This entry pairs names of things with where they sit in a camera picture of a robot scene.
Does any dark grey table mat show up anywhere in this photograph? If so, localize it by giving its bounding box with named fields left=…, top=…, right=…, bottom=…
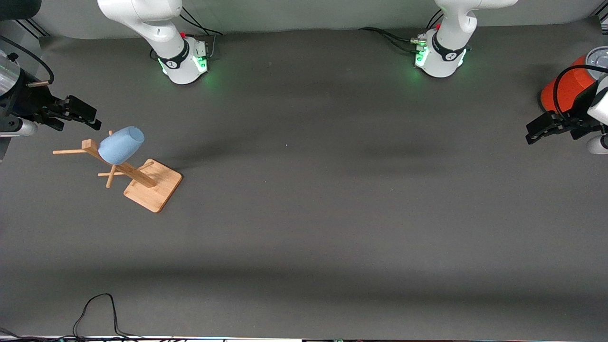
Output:
left=0, top=19, right=608, bottom=340

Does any black right arm base cable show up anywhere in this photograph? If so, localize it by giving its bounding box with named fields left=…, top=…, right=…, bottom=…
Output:
left=179, top=13, right=217, bottom=57
left=181, top=6, right=224, bottom=37

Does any orange can with silver lid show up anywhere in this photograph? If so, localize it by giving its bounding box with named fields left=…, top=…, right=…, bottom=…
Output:
left=540, top=46, right=608, bottom=114

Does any wooden cup rack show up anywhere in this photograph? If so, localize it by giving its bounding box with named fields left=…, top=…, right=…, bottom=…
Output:
left=52, top=131, right=183, bottom=213

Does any light blue plastic cup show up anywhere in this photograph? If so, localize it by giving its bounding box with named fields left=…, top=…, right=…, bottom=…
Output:
left=98, top=126, right=145, bottom=166

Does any black cable loop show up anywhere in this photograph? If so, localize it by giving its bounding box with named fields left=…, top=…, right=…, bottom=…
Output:
left=73, top=293, right=143, bottom=340

